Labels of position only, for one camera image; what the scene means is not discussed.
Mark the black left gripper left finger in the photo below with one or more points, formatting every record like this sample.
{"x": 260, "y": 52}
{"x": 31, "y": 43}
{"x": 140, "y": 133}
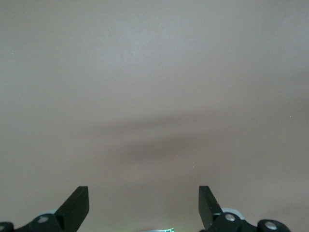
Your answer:
{"x": 72, "y": 210}

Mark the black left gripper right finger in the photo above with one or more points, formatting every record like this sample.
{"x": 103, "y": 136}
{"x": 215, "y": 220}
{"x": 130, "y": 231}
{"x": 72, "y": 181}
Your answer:
{"x": 207, "y": 207}

